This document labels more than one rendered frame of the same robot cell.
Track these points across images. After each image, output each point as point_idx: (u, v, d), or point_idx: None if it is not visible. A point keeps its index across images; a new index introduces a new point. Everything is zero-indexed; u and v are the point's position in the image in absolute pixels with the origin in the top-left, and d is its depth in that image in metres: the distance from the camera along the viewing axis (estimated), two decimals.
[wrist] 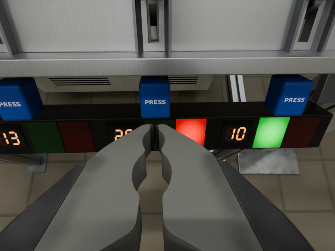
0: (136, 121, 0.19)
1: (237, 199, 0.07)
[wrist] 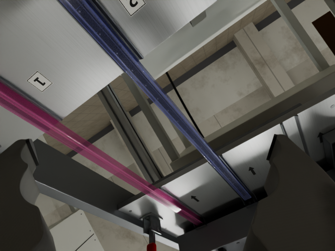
0: None
1: None
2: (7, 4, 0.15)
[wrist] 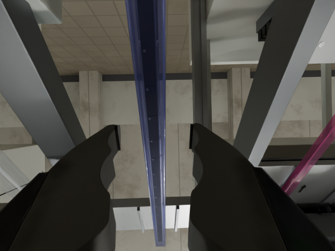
0: None
1: (269, 208, 0.07)
2: None
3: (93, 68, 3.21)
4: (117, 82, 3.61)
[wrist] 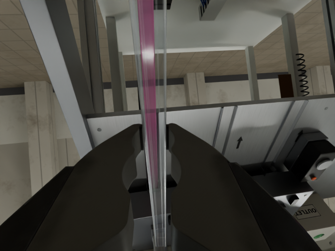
0: None
1: (247, 201, 0.07)
2: None
3: (41, 78, 2.97)
4: None
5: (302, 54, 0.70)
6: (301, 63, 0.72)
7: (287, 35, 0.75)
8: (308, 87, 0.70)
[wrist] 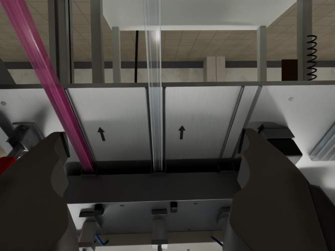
0: None
1: (322, 231, 0.06)
2: None
3: None
4: (88, 69, 3.44)
5: (314, 36, 0.59)
6: (313, 47, 0.61)
7: (301, 12, 0.63)
8: (316, 76, 0.60)
